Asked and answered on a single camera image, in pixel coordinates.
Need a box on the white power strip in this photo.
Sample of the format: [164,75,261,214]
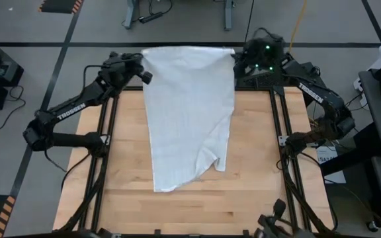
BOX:
[353,77,369,108]

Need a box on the white printed paper sheet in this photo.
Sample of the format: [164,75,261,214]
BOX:
[316,147,347,184]

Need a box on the black floor cable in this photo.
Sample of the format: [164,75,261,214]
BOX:
[0,85,26,130]

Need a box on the black desk base beam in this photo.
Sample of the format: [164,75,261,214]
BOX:
[319,122,381,177]

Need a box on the grey desk leg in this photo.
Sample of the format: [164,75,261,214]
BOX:
[122,0,140,30]
[223,0,234,32]

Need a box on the black power strip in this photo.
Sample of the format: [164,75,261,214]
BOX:
[138,11,164,24]

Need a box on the black caster wheel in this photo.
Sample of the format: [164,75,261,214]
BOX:
[366,220,380,233]

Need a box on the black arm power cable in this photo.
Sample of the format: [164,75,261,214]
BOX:
[44,148,91,192]

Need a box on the white checked kitchen towel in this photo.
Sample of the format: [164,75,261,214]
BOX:
[141,46,236,193]

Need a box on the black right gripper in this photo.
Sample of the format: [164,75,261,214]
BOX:
[232,31,286,81]

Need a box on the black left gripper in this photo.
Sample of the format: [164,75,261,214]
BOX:
[103,50,153,88]

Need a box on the black metal table frame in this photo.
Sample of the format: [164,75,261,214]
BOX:
[53,84,339,238]

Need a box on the yellow cable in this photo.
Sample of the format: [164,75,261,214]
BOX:
[288,0,309,54]

